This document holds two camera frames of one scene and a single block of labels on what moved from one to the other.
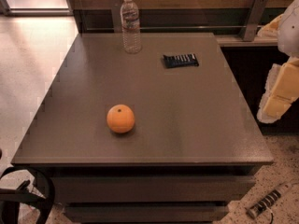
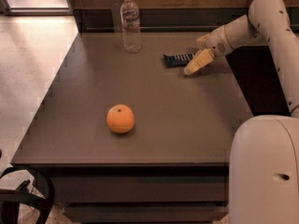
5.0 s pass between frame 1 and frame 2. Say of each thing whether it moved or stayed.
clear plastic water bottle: stayed
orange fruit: stayed
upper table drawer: stayed
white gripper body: moved
